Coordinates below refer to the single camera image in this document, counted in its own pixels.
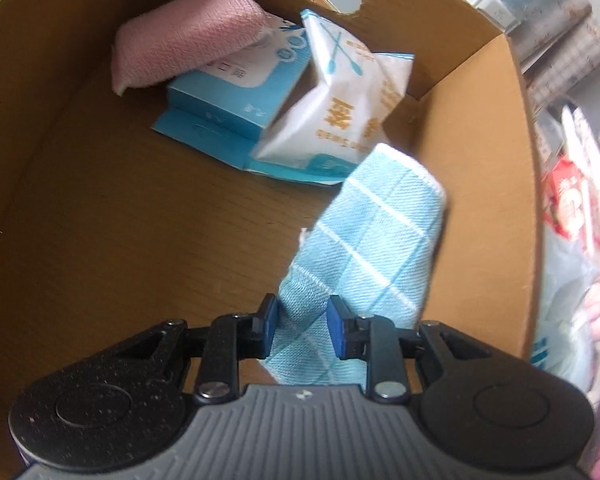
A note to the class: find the blue face mask box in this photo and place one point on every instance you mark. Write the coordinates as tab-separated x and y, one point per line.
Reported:
220	105

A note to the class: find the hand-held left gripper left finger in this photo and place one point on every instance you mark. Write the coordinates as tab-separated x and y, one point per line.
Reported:
268	320

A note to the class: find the white cotton swab packet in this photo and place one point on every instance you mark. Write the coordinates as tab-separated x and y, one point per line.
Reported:
330	115

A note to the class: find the brown cardboard box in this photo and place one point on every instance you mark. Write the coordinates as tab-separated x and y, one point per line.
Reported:
105	210

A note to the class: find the floral wallpaper roll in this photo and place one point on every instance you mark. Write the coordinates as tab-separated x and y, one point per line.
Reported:
555	35

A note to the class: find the pink towel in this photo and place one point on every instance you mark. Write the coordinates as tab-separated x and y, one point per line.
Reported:
180	35

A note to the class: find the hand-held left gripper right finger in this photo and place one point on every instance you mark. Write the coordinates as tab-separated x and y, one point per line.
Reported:
334	327

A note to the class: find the white water dispenser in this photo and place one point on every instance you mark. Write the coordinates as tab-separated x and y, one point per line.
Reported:
490	5

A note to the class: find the plaid wallpaper roll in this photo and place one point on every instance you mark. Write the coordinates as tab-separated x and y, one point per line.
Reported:
580	70

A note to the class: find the blue checked towel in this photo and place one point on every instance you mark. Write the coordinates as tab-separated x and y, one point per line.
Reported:
370	240

